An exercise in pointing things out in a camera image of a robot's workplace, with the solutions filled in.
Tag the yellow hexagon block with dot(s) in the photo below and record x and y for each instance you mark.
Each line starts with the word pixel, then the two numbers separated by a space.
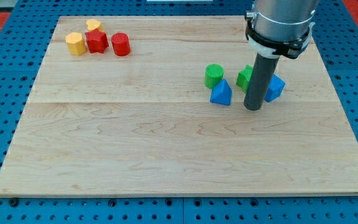
pixel 75 43

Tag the wooden board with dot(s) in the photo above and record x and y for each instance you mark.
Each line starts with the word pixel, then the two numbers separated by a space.
pixel 103 126

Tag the yellow heart block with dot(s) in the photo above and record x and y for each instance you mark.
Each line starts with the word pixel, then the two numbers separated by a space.
pixel 94 24

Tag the red star block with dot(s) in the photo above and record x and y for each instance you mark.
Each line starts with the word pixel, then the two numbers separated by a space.
pixel 97 41

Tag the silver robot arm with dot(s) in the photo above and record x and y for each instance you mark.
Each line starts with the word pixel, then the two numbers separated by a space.
pixel 280 27

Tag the green star block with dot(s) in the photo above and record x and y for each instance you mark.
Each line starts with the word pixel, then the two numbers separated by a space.
pixel 243 78

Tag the green cylinder block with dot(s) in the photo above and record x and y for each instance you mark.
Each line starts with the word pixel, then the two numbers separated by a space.
pixel 213 75

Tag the blue triangle block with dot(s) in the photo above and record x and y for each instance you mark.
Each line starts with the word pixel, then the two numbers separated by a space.
pixel 221 93

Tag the red cylinder block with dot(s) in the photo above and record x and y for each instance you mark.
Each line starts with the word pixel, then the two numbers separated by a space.
pixel 120 43

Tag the blue cube block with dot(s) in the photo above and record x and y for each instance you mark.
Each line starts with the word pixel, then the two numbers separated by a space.
pixel 275 88

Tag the grey cylindrical pointer rod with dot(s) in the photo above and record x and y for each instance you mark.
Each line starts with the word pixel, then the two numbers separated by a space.
pixel 262 74

